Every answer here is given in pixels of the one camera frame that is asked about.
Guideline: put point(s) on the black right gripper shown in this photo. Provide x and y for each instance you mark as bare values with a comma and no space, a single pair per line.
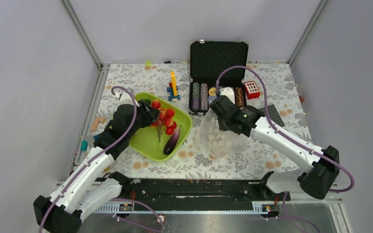
221,125

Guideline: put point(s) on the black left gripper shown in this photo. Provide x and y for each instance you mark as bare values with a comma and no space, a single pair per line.
151,114

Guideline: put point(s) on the clear zip top bag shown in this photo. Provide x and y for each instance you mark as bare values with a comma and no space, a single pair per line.
217,142

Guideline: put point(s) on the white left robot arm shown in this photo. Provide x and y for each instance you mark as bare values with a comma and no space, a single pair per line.
64,210

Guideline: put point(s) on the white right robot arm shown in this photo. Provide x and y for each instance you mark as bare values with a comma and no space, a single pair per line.
316,166

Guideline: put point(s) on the tan wooden block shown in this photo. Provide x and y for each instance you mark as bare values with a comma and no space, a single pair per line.
96,122

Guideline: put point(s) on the red toy brick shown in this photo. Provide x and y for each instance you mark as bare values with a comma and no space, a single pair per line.
251,90

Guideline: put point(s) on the black brick baseplate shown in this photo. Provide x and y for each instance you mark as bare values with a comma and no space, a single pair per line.
274,115

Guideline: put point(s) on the green plastic tray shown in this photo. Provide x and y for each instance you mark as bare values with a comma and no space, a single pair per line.
146,141

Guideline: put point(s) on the teal toy block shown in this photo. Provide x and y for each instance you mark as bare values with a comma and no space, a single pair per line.
84,145

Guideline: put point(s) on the purple eggplant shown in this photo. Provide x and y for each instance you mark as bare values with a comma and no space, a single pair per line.
172,141

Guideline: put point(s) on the toy brick car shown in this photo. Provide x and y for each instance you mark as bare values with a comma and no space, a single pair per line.
172,89

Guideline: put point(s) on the black poker chip case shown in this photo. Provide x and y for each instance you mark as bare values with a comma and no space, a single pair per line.
208,59

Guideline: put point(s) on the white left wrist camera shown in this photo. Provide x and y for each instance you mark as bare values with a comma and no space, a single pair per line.
125,98

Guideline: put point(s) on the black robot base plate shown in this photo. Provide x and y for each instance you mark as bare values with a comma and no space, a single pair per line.
196,194

